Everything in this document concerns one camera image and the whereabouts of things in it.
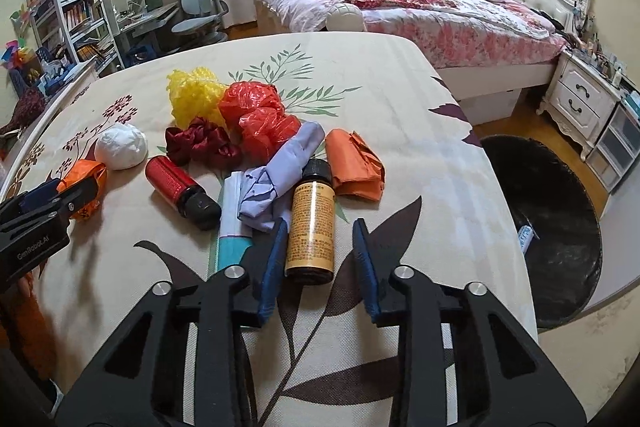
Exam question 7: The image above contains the lilac cloth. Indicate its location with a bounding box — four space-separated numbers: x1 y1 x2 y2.
237 121 326 233

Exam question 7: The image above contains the white tube with blue print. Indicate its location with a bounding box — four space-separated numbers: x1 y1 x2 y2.
517 224 538 253

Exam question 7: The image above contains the white nightstand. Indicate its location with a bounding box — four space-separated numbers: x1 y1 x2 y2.
537 49 623 162

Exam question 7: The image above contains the pink floral quilt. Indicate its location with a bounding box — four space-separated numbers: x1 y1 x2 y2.
252 0 568 70

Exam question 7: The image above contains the white and teal tube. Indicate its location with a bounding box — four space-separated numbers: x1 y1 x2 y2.
215 172 256 273

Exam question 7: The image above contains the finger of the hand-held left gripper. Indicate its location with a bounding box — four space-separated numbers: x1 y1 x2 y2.
50 178 101 222
17 179 63 214

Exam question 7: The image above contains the orange folded paper bag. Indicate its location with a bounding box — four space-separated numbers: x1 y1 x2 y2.
325 129 387 202

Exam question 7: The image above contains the dark red scrunchie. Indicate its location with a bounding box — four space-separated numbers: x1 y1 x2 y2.
165 117 243 168

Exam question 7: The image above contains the white storage box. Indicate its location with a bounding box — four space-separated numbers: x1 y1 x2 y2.
452 87 523 125

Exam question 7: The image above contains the cluster of cosmetic bottles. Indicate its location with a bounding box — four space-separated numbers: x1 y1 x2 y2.
565 0 640 88

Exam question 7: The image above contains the amber bottle with black cap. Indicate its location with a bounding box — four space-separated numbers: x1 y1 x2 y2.
284 158 336 284

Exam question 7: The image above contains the dark red cloth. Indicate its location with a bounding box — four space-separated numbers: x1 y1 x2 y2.
0 86 47 135

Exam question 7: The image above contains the orange wrapper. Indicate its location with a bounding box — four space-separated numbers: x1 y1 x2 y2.
56 160 108 220

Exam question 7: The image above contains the grey study desk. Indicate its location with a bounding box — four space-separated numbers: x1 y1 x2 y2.
97 0 181 68

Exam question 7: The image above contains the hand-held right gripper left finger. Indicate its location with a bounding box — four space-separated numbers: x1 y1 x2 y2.
55 217 291 427

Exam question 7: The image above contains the clear plastic drawer unit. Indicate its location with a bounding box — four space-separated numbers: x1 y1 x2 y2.
585 102 640 192

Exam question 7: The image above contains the black lined trash bin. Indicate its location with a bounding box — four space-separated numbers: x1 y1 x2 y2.
480 134 603 328

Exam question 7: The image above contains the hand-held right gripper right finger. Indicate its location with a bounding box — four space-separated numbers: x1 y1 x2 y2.
351 218 587 427

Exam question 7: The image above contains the white paper ball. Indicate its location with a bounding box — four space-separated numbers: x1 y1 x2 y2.
94 123 149 170

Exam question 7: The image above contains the red bottle with black cap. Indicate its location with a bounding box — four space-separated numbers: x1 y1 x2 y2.
145 155 222 230

